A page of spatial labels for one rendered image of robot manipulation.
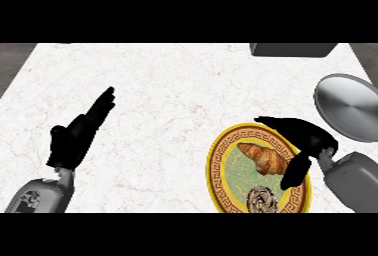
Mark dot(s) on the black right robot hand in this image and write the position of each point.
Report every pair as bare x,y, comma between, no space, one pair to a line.
308,133

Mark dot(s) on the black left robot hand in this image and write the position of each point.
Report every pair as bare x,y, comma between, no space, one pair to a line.
75,140

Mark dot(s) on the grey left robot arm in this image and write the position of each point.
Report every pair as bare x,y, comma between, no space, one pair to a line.
42,195

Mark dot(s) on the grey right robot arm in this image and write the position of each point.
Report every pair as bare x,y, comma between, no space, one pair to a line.
352,181

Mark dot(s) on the grey metal pan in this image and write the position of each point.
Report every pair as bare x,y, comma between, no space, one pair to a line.
352,108

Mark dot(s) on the yellow patterned plate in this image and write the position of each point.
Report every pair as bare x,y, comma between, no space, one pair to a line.
231,176

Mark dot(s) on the dark swirled cupcake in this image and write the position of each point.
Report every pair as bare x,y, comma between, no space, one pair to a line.
262,200

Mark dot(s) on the brown croissant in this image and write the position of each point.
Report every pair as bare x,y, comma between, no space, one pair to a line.
267,159

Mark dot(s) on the dark grey appliance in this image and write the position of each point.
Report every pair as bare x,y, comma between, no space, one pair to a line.
290,49

